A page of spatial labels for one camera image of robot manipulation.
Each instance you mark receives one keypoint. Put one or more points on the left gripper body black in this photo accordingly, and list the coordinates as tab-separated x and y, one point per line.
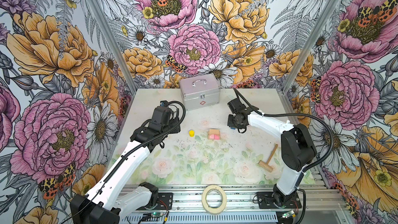
171	123

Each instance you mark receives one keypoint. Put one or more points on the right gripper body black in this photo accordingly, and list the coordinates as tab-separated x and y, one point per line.
233	122

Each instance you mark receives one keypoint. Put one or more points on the short natural wood block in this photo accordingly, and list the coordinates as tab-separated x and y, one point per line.
214	131

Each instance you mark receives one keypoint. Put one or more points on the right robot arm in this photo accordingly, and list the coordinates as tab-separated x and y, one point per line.
297	147

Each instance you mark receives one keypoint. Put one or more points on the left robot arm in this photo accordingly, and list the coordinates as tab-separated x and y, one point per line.
121	174

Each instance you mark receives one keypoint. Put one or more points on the silver metal first-aid case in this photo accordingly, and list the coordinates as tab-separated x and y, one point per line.
200	91

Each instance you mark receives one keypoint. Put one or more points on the wooden toy mallet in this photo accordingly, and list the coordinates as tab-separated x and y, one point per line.
265	164

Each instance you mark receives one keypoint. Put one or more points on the masking tape roll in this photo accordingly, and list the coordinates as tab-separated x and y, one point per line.
214	199

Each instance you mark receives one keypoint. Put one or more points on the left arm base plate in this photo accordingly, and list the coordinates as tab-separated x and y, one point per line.
164	201

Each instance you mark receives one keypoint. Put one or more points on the aluminium front rail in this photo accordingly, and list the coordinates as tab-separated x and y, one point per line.
319	206

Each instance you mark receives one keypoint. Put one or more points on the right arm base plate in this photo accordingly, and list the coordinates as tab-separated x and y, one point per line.
274	200

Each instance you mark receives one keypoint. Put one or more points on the right aluminium frame post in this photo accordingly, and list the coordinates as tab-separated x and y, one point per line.
314	34

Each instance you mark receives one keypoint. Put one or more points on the aluminium frame post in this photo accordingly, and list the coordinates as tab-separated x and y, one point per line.
102	21
314	34

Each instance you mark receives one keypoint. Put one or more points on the left aluminium frame post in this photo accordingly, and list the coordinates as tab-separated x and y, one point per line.
102	21

